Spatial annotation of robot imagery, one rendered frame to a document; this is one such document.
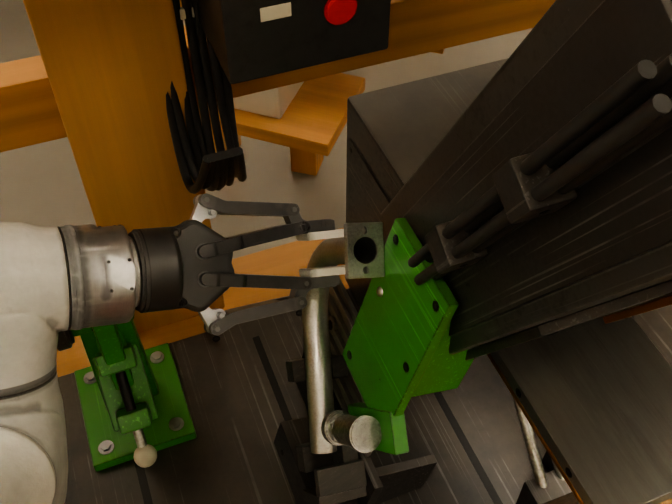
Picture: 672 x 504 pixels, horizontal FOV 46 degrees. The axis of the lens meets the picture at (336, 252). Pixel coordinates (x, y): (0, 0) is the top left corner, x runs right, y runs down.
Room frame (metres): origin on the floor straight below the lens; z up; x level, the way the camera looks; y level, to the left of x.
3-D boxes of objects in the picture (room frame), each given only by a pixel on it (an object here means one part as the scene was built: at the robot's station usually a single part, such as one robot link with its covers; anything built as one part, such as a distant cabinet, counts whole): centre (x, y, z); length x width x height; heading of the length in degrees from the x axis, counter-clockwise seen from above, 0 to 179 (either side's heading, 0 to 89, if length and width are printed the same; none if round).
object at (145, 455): (0.46, 0.23, 0.96); 0.06 x 0.03 x 0.06; 21
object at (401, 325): (0.48, -0.09, 1.17); 0.13 x 0.12 x 0.20; 111
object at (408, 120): (0.73, -0.18, 1.07); 0.30 x 0.18 x 0.34; 111
